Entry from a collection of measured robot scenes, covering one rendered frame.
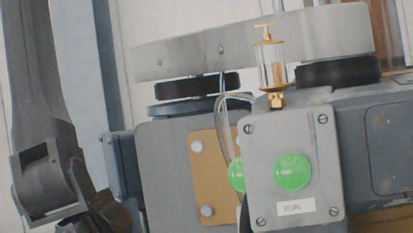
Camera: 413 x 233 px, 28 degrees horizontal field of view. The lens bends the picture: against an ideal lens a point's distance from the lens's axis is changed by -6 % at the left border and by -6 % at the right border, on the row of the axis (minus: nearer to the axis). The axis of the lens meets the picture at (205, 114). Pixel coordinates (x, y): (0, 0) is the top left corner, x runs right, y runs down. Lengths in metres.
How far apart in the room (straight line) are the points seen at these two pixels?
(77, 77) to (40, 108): 4.80
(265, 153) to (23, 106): 0.34
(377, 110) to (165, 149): 0.47
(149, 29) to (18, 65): 5.11
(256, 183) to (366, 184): 0.10
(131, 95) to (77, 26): 0.71
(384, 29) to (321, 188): 0.56
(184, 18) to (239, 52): 5.06
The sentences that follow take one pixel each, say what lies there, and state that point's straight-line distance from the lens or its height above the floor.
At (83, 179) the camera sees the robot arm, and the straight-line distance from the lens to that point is 0.90.
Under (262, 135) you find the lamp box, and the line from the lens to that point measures 0.67.
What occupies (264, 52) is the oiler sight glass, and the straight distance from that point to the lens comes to 0.73.
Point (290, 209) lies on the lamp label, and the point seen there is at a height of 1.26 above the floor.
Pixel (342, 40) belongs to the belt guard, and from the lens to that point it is 0.82.
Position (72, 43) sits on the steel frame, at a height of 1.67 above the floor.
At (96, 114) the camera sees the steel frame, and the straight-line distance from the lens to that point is 5.68.
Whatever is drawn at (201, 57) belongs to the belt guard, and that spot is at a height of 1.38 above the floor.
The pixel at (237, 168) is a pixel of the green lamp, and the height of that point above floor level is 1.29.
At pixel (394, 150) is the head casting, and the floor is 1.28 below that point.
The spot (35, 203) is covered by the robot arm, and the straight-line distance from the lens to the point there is 0.90.
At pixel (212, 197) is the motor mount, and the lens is 1.12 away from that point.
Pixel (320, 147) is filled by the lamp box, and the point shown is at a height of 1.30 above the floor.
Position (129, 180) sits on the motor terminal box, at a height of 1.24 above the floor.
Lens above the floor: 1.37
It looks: 3 degrees down
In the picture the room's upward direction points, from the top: 8 degrees counter-clockwise
